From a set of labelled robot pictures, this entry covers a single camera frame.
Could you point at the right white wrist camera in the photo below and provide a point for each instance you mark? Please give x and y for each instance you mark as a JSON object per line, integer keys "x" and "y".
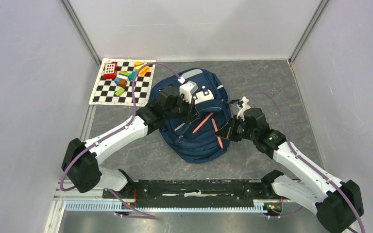
{"x": 242, "y": 105}

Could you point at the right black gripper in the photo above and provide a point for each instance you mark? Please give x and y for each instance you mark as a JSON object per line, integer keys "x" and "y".
{"x": 228, "y": 130}

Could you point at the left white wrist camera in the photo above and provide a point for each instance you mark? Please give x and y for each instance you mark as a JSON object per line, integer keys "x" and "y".
{"x": 187, "y": 89}

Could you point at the green toy block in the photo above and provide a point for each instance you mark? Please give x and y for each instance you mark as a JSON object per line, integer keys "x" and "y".
{"x": 119, "y": 91}

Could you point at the blue brown toy blocks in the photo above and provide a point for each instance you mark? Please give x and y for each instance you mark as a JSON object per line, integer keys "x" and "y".
{"x": 123, "y": 78}

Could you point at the red grid toy block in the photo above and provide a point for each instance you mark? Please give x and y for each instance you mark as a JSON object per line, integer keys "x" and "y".
{"x": 110, "y": 71}

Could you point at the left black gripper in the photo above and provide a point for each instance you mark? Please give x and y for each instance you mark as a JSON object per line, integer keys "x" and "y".
{"x": 191, "y": 114}

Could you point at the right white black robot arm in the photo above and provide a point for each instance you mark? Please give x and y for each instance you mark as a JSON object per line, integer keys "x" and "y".
{"x": 335, "y": 203}

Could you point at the yellow orange toy blocks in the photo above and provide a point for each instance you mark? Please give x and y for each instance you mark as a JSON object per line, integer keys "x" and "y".
{"x": 141, "y": 68}

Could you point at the navy blue student backpack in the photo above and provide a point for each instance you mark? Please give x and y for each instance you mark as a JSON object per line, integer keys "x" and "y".
{"x": 202, "y": 146}

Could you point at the black white checkered mat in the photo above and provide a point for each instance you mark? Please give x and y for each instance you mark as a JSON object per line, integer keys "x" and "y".
{"x": 113, "y": 84}

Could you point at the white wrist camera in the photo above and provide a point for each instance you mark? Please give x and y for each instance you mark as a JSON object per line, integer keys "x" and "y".
{"x": 187, "y": 89}
{"x": 242, "y": 105}

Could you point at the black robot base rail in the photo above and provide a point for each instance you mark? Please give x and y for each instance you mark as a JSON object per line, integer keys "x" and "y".
{"x": 196, "y": 193}

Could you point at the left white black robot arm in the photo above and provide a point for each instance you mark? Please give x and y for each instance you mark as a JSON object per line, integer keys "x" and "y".
{"x": 82, "y": 159}

